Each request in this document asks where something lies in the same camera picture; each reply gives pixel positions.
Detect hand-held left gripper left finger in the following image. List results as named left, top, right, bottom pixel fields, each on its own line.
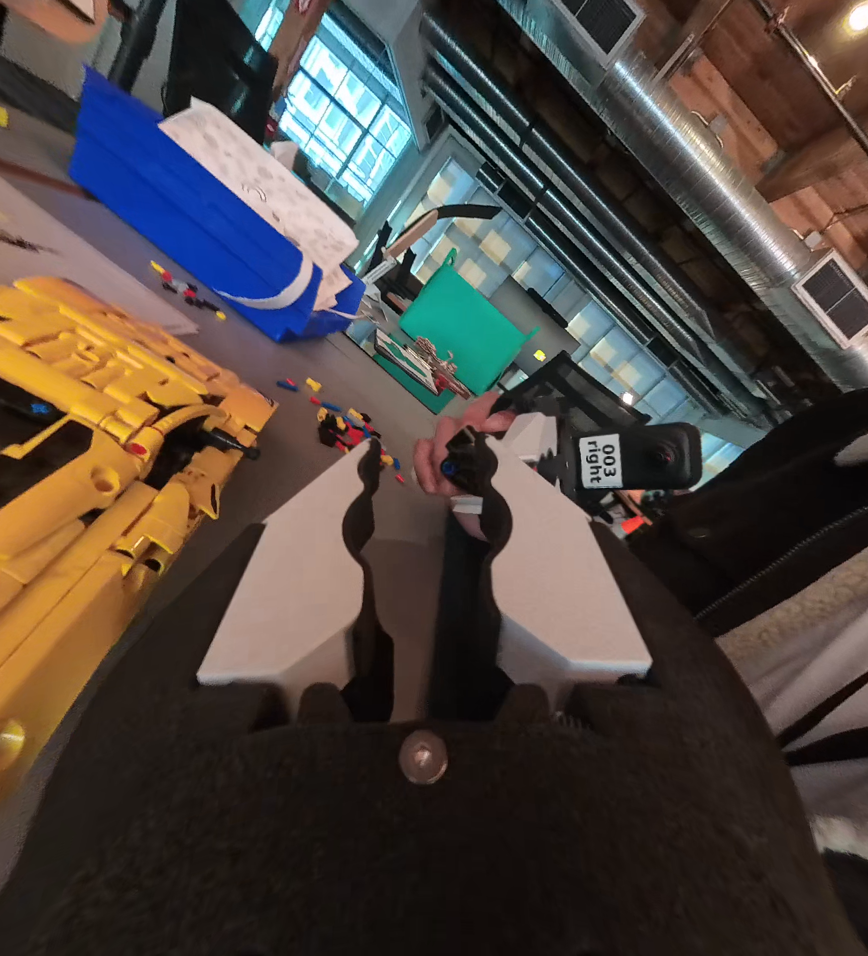
left=196, top=439, right=396, bottom=721

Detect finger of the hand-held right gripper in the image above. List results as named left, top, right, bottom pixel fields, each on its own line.
left=507, top=412, right=560, bottom=464

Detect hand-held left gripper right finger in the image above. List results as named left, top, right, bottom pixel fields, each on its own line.
left=475, top=437, right=654, bottom=718

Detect small yellow black brick assembly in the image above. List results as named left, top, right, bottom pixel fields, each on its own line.
left=441, top=429, right=498, bottom=495

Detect person's right forearm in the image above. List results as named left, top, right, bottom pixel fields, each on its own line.
left=434, top=515, right=498, bottom=718

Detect grey desk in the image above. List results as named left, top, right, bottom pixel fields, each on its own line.
left=0, top=97, right=524, bottom=935

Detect person's right hand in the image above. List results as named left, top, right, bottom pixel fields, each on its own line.
left=411, top=392, right=517, bottom=542

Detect black mesh chair back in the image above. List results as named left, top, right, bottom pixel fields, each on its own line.
left=542, top=351, right=653, bottom=427

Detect dark green cutting mat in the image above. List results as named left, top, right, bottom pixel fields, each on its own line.
left=370, top=329, right=457, bottom=416

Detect scattered small brick pins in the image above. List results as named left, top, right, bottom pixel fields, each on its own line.
left=148, top=259, right=406, bottom=484

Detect person's torso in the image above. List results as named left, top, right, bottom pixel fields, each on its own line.
left=624, top=384, right=868, bottom=956

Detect printed paper sheets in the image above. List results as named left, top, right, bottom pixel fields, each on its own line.
left=313, top=260, right=358, bottom=312

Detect yellow brick toy car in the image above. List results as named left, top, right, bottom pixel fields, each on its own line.
left=0, top=276, right=279, bottom=865

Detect white tape strip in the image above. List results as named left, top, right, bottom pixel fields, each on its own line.
left=213, top=252, right=371, bottom=324

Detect patterned white paper bag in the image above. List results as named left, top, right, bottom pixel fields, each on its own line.
left=157, top=97, right=360, bottom=271

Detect blue storage bin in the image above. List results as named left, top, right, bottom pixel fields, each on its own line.
left=68, top=63, right=368, bottom=343

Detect instruction booklet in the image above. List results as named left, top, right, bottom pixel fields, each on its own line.
left=0, top=159, right=200, bottom=339

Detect white wall vent box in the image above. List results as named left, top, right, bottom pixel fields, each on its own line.
left=791, top=248, right=868, bottom=350
left=546, top=0, right=645, bottom=70

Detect silver ventilation duct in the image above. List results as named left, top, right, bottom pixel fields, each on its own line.
left=419, top=0, right=868, bottom=391

